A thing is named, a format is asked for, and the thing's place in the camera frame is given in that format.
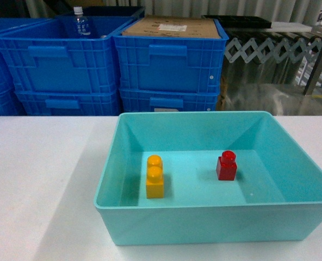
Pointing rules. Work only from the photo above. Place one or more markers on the brown cardboard sheet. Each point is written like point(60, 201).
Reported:
point(174, 27)

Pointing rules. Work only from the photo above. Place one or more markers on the teal plastic bin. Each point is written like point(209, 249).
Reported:
point(276, 194)

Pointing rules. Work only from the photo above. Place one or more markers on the blue crate upper middle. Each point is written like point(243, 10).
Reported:
point(50, 57)

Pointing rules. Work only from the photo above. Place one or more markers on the blue crate upper right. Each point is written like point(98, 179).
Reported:
point(171, 64)

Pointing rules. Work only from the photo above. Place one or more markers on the black tray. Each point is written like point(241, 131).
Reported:
point(234, 21)

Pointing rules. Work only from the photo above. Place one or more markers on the expandable roller conveyor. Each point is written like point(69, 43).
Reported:
point(262, 47)

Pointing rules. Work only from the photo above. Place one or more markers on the blue crate lower middle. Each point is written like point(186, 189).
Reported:
point(69, 104)

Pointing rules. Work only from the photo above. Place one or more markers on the yellow toy block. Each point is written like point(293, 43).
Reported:
point(154, 177)

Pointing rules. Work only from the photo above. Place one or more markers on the blue crate lower left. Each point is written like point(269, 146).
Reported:
point(10, 105)

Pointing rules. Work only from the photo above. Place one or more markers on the clear water bottle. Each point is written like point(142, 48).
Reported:
point(81, 24)

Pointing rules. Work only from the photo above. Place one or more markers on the blue crate lower right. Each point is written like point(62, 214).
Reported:
point(157, 101)

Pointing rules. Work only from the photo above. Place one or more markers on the red toy block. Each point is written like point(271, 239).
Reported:
point(226, 167)

